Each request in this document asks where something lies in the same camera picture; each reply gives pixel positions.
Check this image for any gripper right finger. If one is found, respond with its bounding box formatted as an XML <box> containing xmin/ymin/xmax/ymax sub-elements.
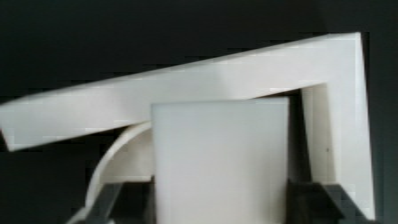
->
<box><xmin>287</xmin><ymin>182</ymin><xmax>372</xmax><ymax>224</ymax></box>

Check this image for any white round stool seat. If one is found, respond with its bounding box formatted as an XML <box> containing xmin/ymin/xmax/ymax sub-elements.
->
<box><xmin>86</xmin><ymin>122</ymin><xmax>155</xmax><ymax>207</ymax></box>

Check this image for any white stool leg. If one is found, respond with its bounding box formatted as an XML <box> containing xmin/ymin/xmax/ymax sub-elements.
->
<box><xmin>154</xmin><ymin>98</ymin><xmax>289</xmax><ymax>224</ymax></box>

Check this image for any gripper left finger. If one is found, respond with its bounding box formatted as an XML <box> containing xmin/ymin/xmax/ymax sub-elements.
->
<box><xmin>68</xmin><ymin>182</ymin><xmax>157</xmax><ymax>224</ymax></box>

